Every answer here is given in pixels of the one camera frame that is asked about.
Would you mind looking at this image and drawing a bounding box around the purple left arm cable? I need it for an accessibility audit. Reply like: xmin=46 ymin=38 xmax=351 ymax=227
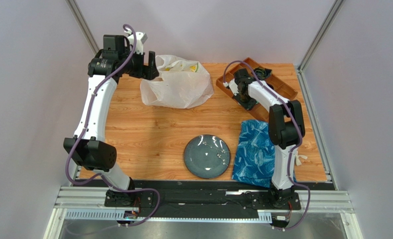
xmin=65 ymin=23 xmax=161 ymax=228

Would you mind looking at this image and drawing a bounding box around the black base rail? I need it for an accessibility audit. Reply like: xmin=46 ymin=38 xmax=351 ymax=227
xmin=73 ymin=179 xmax=336 ymax=220

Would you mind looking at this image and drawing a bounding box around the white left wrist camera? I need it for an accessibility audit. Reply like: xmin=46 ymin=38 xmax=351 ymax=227
xmin=124 ymin=30 xmax=147 ymax=55

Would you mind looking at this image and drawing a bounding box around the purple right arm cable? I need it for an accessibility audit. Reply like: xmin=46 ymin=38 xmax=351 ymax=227
xmin=223 ymin=60 xmax=311 ymax=231

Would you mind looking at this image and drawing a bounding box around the dark blue ceramic plate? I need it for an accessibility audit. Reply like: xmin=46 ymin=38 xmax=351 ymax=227
xmin=183 ymin=134 xmax=231 ymax=179

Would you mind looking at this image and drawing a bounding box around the blue patterned cloth bag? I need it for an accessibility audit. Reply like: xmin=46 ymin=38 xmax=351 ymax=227
xmin=232 ymin=119 xmax=297 ymax=189

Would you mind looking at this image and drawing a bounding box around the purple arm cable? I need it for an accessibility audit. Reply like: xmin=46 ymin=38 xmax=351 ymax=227
xmin=65 ymin=23 xmax=161 ymax=228
xmin=223 ymin=60 xmax=311 ymax=231

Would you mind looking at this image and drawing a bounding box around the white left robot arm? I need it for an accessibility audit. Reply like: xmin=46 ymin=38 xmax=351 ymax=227
xmin=63 ymin=32 xmax=159 ymax=195

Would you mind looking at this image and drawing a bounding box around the dark rolled sock upper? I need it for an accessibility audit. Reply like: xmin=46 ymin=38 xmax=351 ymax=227
xmin=254 ymin=67 xmax=272 ymax=80

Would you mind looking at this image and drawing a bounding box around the white plastic bag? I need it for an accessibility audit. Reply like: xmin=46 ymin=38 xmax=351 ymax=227
xmin=140 ymin=55 xmax=214 ymax=109

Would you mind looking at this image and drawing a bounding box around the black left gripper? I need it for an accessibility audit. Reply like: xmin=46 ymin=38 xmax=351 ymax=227
xmin=119 ymin=47 xmax=159 ymax=81

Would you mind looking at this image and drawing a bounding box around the aluminium frame base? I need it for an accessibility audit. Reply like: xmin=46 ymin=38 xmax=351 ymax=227
xmin=44 ymin=187 xmax=363 ymax=239

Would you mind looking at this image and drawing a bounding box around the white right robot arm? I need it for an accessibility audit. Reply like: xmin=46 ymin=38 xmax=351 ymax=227
xmin=230 ymin=68 xmax=305 ymax=208

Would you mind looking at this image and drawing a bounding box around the teal white sock lower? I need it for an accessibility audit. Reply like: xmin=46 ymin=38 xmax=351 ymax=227
xmin=242 ymin=98 xmax=258 ymax=111

